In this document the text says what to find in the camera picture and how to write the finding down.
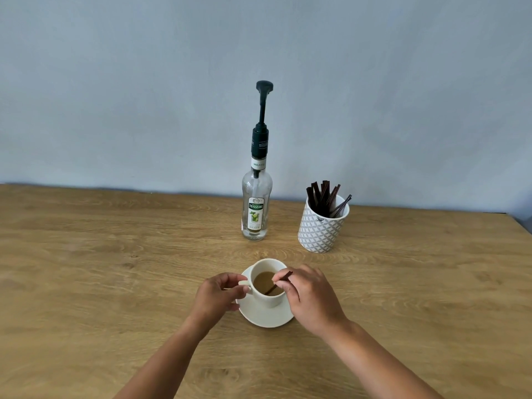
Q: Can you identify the person's left hand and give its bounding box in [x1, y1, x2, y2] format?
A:
[192, 273, 253, 331]

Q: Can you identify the light brown coffee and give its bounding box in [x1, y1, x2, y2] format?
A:
[253, 270, 282, 295]

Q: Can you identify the person's left forearm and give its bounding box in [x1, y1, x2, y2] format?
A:
[111, 318, 218, 399]

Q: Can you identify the person's right forearm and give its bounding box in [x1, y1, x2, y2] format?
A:
[322, 318, 444, 399]

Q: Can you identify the person's right hand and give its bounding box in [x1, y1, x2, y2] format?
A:
[272, 264, 350, 339]

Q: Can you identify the bundle of brown stir sticks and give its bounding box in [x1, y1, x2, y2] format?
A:
[306, 180, 352, 218]

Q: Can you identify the clear glass syrup bottle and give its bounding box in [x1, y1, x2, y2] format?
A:
[241, 156, 273, 242]

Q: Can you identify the white coffee cup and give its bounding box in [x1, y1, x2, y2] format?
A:
[238, 258, 289, 309]

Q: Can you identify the white grey patterned cup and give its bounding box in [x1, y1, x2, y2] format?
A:
[298, 194, 350, 254]

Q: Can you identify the black pump dispenser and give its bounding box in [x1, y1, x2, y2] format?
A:
[250, 80, 276, 179]

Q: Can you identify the white saucer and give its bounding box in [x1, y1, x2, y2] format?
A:
[236, 265, 295, 328]

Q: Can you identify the single brown stirrer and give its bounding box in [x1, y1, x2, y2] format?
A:
[265, 271, 293, 296]

